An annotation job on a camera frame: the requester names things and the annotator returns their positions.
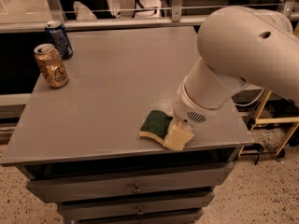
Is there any white gripper with vent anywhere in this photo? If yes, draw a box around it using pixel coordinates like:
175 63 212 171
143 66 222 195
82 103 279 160
164 84 219 150

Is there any green and yellow sponge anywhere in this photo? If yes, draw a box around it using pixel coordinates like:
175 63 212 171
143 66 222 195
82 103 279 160
139 110 173 145

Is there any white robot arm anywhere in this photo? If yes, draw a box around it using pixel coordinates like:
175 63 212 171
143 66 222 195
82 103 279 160
163 7 299 150

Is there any crushed orange soda can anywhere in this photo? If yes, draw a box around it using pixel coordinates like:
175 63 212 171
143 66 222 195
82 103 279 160
34 43 69 89

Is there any blue soda can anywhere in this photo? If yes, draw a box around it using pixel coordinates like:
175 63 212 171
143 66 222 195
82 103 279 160
45 21 73 60

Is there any top grey drawer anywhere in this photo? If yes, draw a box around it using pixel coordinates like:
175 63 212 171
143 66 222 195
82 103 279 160
27 162 234 203

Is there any grey drawer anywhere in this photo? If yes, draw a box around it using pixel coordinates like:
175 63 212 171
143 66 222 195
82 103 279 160
27 162 234 203
58 189 214 220
75 208 203 224

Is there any middle grey drawer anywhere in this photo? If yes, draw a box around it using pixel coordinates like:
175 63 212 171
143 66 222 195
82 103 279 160
58 189 214 220

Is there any bottom grey drawer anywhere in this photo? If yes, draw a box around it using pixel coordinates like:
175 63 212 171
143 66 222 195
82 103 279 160
75 208 203 224

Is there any grey drawer cabinet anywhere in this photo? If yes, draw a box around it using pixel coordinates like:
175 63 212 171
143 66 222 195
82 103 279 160
0 26 254 224

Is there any yellow metal frame stand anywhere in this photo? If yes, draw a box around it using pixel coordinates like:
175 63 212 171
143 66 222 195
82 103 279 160
247 90 299 158

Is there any metal guard rail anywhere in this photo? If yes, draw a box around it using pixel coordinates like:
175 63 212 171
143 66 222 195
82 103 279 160
0 0 298 31

